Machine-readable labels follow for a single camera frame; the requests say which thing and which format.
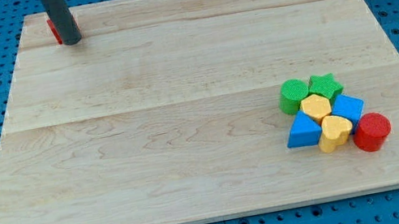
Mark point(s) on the yellow hexagon block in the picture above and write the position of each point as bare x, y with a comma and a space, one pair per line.
316, 107

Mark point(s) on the blue cube block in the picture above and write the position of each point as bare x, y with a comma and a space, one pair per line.
348, 107

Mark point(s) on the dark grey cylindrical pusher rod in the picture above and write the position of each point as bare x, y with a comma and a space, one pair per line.
63, 20

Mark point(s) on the red cylinder block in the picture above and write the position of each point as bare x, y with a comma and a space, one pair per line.
372, 131

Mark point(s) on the light wooden board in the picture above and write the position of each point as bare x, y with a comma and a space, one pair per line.
166, 112

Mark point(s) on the yellow heart block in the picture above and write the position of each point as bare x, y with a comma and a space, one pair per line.
335, 132

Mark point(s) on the red star block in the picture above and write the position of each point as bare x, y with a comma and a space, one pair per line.
54, 31

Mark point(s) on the blue triangle block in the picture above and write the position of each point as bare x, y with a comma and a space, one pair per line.
303, 132

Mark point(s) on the green star block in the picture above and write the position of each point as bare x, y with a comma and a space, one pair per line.
325, 86

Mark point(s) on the green cylinder block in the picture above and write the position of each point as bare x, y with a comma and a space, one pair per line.
291, 95

